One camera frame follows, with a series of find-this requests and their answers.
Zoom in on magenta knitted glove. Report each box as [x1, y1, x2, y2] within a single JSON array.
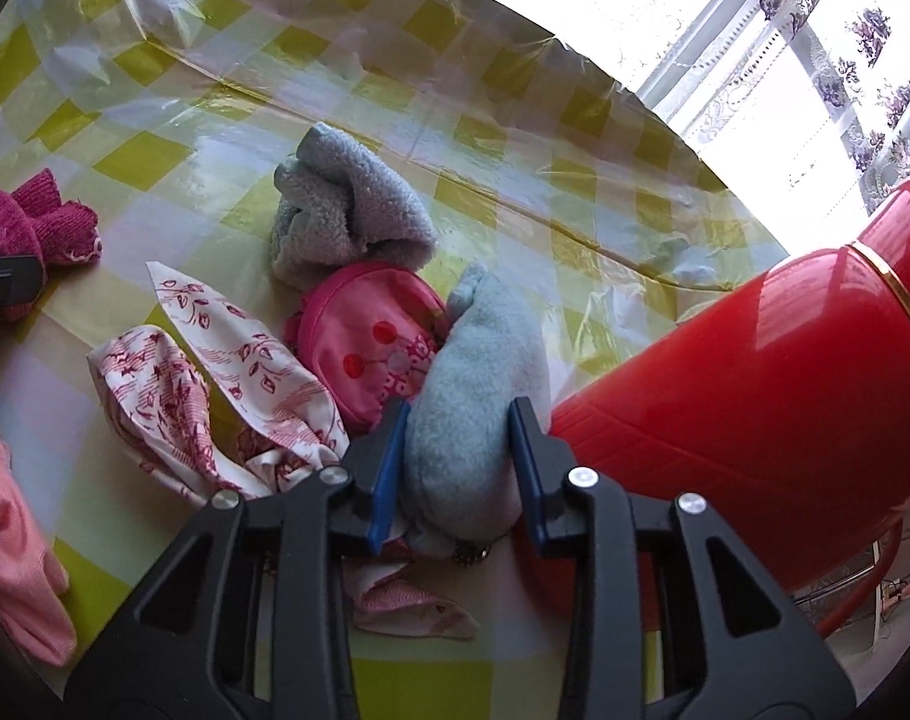
[[0, 167, 103, 322]]

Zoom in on pink fleece cloth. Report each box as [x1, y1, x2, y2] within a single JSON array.
[[0, 436, 77, 667]]

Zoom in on white red floral cloth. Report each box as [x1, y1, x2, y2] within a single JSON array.
[[85, 260, 483, 642]]

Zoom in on light blue plush toy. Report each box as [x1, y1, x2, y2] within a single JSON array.
[[403, 263, 551, 559]]

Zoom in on grey-blue towel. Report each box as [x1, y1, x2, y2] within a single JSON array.
[[270, 122, 437, 289]]

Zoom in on pink cherry pouch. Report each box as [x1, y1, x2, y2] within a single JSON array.
[[283, 262, 450, 437]]

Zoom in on green checkered plastic tablecloth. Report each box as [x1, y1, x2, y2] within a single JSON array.
[[0, 0, 794, 720]]

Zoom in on red plastic thermos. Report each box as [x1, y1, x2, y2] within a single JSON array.
[[551, 176, 910, 590]]

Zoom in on floral sheer curtain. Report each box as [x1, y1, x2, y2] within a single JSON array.
[[639, 0, 910, 215]]

